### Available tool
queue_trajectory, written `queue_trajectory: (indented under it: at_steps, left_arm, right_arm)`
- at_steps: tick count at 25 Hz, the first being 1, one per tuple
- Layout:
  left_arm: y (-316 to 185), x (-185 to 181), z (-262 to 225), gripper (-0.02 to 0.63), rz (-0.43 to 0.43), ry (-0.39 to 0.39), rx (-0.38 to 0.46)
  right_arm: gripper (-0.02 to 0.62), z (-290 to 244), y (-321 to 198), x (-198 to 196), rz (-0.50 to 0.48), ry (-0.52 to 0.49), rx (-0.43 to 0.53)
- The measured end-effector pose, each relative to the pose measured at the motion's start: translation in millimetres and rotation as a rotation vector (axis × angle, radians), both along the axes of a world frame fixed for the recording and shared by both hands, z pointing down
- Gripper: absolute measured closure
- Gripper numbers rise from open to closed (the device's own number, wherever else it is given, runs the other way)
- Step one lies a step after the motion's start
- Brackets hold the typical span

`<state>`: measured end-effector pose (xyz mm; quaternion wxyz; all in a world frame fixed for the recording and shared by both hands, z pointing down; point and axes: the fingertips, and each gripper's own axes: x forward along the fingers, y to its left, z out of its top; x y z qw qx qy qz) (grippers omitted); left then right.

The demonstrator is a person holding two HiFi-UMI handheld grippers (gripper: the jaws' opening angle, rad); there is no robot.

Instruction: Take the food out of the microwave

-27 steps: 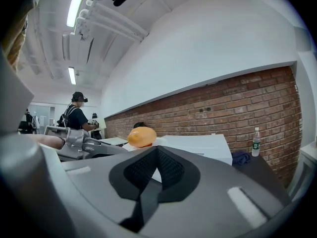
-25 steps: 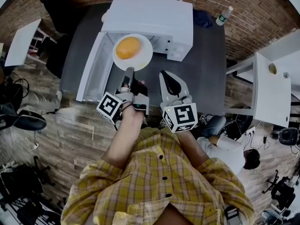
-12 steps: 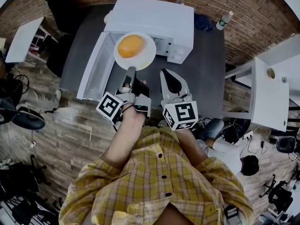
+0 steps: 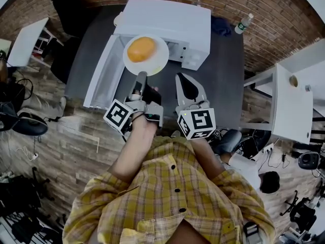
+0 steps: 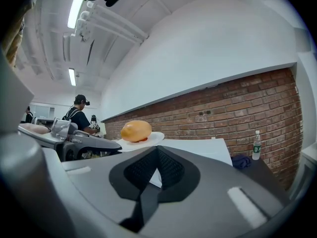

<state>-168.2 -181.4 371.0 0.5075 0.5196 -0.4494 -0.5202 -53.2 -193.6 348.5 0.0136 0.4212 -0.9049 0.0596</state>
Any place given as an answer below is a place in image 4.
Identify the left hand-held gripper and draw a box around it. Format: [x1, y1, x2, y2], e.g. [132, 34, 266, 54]
[103, 71, 164, 136]

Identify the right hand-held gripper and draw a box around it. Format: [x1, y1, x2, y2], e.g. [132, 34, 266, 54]
[175, 72, 217, 140]

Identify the white plate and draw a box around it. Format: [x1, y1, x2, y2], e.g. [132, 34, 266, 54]
[122, 33, 170, 77]

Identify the orange round bun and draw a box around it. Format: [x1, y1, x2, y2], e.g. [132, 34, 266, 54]
[126, 36, 156, 63]

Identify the white microwave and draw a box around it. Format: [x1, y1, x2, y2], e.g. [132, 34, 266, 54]
[83, 0, 212, 111]

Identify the person's right forearm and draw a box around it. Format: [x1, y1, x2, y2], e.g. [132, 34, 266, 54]
[190, 137, 226, 180]

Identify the person's left forearm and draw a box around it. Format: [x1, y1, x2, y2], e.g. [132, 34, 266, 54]
[108, 112, 158, 185]

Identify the dark grey table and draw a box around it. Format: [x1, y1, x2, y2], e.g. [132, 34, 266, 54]
[64, 5, 246, 131]

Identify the white round dish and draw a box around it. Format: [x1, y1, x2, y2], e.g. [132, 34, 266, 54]
[113, 11, 125, 27]

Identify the blue cloth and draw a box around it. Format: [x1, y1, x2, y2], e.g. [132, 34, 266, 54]
[211, 16, 232, 37]

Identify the black swivel chair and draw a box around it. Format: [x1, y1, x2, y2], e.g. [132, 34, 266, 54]
[238, 120, 272, 160]

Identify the green label water bottle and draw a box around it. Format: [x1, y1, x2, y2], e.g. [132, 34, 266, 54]
[234, 13, 254, 35]

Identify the black high-back chair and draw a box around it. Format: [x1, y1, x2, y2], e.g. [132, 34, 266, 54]
[49, 0, 102, 84]

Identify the yellow plaid shirt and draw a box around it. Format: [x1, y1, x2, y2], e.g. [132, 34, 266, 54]
[62, 136, 276, 244]

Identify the white side table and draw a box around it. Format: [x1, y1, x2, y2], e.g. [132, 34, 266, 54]
[7, 18, 64, 68]

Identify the black office chair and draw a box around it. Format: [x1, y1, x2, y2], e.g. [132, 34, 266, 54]
[12, 112, 49, 137]

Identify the white desk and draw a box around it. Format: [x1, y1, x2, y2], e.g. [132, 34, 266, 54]
[279, 38, 325, 111]

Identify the black round device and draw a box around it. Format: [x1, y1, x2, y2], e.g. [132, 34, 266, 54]
[297, 151, 320, 170]

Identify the black chair base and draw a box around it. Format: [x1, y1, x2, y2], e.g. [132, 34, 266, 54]
[280, 191, 320, 232]

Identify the black folded chair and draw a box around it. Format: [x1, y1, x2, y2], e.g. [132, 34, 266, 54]
[0, 166, 55, 214]

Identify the grey machine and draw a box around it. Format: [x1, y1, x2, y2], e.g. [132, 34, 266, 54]
[279, 231, 318, 244]

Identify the black charger cable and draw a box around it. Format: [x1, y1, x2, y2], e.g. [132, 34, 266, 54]
[264, 146, 291, 169]

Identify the grey strap buckle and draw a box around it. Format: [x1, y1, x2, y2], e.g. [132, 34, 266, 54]
[243, 222, 262, 244]

